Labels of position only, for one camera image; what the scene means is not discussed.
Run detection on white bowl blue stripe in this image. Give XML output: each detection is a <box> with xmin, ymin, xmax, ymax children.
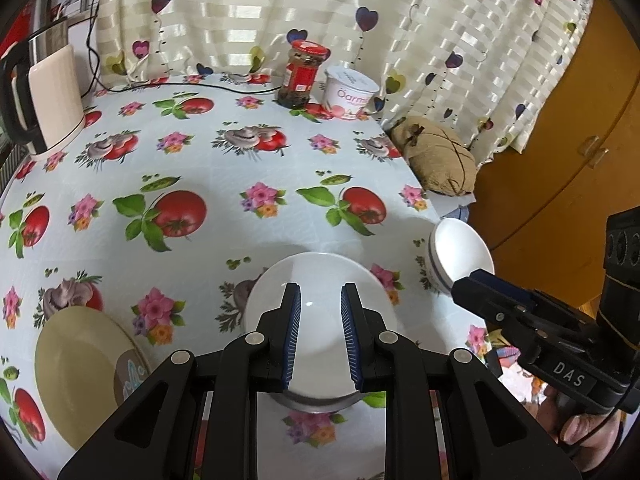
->
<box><xmin>244</xmin><ymin>252</ymin><xmax>404</xmax><ymax>399</ymax></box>

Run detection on stainless steel bowl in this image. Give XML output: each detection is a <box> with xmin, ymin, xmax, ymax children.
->
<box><xmin>269</xmin><ymin>390</ymin><xmax>367</xmax><ymax>414</ymax></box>

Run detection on beige plate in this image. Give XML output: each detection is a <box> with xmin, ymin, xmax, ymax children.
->
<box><xmin>35</xmin><ymin>306</ymin><xmax>150</xmax><ymax>450</ymax></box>

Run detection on person right hand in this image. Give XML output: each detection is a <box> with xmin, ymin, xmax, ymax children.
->
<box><xmin>536</xmin><ymin>386</ymin><xmax>620</xmax><ymax>472</ymax></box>

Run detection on tan knitted cloth bundle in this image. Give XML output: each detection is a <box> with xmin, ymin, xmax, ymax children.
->
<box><xmin>390</xmin><ymin>116</ymin><xmax>477</xmax><ymax>196</ymax></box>

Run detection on floral vinyl tablecloth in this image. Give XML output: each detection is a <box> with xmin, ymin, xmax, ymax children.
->
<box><xmin>1</xmin><ymin>80</ymin><xmax>489</xmax><ymax>479</ymax></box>

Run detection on heart pattern curtain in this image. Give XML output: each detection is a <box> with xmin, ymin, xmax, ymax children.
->
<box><xmin>96</xmin><ymin>0</ymin><xmax>594</xmax><ymax>164</ymax></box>

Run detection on white yogurt tub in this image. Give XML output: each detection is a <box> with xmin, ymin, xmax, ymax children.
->
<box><xmin>321</xmin><ymin>66</ymin><xmax>380</xmax><ymax>120</ymax></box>

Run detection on red lid sauce jar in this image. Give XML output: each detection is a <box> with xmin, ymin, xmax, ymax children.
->
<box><xmin>277</xmin><ymin>39</ymin><xmax>331</xmax><ymax>110</ymax></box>

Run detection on white electric kettle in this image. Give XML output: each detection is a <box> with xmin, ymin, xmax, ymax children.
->
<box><xmin>1</xmin><ymin>18</ymin><xmax>85</xmax><ymax>160</ymax></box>

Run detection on black power cable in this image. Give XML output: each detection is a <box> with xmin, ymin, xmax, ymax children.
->
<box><xmin>79</xmin><ymin>0</ymin><xmax>284</xmax><ymax>98</ymax></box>

